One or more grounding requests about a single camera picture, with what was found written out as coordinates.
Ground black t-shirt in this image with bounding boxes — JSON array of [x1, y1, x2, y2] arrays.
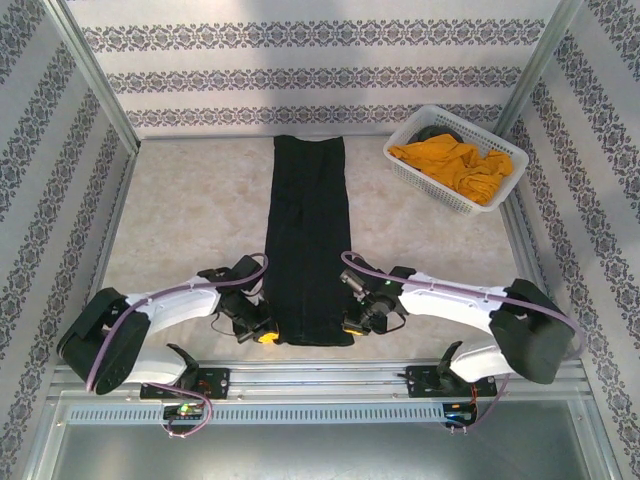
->
[[263, 133, 356, 348]]

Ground small controller board green light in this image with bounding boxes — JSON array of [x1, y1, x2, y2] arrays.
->
[[163, 403, 205, 420]]

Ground grey metal base panel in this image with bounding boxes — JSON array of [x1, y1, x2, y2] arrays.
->
[[29, 394, 626, 480]]

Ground small controller board blue light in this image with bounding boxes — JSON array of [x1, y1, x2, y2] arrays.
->
[[443, 402, 479, 427]]

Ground white plastic basket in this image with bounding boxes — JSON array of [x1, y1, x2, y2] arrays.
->
[[382, 104, 530, 217]]

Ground yellow t-shirt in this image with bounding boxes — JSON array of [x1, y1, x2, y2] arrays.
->
[[388, 133, 515, 206]]

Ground dark grey t-shirt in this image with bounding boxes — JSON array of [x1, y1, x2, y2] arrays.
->
[[417, 124, 464, 146]]

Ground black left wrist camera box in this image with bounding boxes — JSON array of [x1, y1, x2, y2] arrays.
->
[[232, 254, 266, 287]]

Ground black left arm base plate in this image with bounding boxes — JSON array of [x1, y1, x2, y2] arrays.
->
[[139, 367, 231, 400]]

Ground aluminium mounting rail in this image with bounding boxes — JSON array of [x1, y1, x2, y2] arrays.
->
[[49, 358, 586, 397]]

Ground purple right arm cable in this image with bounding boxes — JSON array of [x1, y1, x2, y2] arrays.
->
[[340, 250, 586, 434]]

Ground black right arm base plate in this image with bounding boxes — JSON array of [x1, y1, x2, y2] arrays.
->
[[405, 363, 499, 399]]

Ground slotted grey cable duct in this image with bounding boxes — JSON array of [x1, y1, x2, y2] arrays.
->
[[67, 402, 476, 426]]

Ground aluminium side frame rail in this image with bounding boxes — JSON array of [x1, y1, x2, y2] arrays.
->
[[499, 192, 576, 361]]

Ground aluminium back frame rail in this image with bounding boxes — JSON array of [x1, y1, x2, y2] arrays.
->
[[137, 130, 401, 146]]

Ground aluminium frame post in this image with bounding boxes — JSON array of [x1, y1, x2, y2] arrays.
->
[[492, 0, 586, 139], [47, 0, 141, 151]]

